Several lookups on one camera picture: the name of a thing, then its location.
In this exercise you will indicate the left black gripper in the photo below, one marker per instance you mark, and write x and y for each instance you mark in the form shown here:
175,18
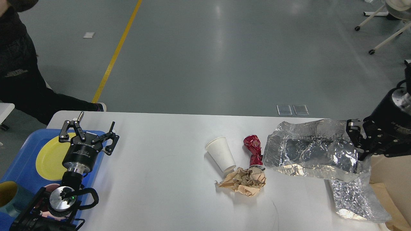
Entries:
83,152

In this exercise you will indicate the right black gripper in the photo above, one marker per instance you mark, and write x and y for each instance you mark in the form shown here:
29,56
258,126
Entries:
386,130

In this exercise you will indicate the yellow round plate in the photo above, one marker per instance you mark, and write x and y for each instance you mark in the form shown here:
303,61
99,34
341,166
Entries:
49,160

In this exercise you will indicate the aluminium foil sheet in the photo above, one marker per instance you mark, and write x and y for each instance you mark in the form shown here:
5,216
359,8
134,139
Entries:
319,148

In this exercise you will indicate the clear plastic wrap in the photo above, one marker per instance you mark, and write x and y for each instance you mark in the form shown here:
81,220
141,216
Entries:
357,200

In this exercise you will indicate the pink ribbed mug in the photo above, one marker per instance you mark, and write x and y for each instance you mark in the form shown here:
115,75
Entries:
49,187

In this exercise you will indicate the dark teal mug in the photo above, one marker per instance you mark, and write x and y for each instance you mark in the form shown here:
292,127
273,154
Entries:
14,198

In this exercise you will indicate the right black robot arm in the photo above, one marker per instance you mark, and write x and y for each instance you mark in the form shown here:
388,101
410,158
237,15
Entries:
407,83

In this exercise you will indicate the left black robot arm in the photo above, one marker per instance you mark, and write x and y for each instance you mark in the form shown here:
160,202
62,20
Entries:
56,210

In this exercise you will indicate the beige plastic bin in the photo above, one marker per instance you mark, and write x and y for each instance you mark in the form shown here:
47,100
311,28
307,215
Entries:
395,173

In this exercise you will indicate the blue plastic tray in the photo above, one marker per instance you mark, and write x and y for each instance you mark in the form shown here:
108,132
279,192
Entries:
23,168

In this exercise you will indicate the person in dark clothes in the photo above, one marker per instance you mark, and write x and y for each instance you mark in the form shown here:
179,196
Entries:
21,82

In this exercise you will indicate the white side table corner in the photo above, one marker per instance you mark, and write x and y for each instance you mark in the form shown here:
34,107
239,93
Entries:
5,110

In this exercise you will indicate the crushed red can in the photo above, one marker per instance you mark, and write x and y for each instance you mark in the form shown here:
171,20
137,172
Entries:
253,144

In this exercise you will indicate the white rolling stand legs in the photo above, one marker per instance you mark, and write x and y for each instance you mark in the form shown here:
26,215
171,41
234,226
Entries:
388,22

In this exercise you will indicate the white paper cup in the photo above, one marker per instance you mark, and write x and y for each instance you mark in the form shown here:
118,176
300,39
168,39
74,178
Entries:
219,150

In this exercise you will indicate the crumpled brown paper ball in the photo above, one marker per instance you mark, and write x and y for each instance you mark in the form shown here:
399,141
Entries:
248,182

